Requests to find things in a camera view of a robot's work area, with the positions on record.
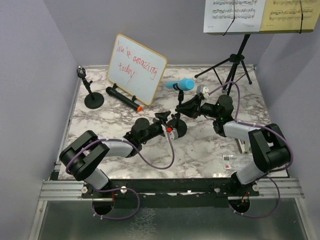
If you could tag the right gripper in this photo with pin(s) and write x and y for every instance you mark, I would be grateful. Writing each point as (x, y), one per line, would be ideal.
(192, 108)

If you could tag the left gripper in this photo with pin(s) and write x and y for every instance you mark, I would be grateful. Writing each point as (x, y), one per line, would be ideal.
(163, 117)

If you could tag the black microphone stand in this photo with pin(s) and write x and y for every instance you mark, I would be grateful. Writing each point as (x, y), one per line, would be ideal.
(93, 100)
(176, 121)

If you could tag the blue-headed microphone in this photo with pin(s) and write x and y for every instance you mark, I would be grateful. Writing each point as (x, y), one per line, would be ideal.
(185, 84)

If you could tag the black microphone orange tip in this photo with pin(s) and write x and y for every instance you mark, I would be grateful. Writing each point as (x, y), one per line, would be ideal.
(128, 102)

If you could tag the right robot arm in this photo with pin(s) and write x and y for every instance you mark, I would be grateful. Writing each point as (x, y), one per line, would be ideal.
(268, 146)

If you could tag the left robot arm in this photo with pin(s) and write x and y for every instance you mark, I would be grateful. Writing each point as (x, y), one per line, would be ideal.
(83, 156)

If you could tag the black tripod music stand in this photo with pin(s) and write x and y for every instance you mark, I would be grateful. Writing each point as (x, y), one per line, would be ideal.
(235, 59)

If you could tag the yellow-framed whiteboard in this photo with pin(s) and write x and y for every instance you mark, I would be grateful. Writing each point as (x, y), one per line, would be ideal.
(136, 69)

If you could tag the grey stapler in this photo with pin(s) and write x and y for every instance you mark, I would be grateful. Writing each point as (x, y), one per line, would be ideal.
(244, 147)

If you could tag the clear ruler set packet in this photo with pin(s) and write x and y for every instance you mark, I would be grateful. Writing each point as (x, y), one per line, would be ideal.
(236, 161)

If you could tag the white sheet music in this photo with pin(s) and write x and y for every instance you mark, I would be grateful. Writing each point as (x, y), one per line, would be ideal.
(233, 16)

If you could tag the yellow sheet music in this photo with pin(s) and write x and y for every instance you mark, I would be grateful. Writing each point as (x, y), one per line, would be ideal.
(289, 16)

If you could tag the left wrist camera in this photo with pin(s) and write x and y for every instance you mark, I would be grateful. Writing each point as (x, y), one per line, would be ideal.
(170, 133)

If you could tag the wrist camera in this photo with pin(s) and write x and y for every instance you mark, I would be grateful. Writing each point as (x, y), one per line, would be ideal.
(203, 91)
(170, 133)

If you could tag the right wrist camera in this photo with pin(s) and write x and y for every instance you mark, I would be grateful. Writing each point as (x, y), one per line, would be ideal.
(203, 91)

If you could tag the black mounting rail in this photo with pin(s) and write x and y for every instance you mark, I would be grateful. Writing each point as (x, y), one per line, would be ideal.
(170, 193)

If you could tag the aluminium frame rail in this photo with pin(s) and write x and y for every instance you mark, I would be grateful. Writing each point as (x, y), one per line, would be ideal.
(71, 190)

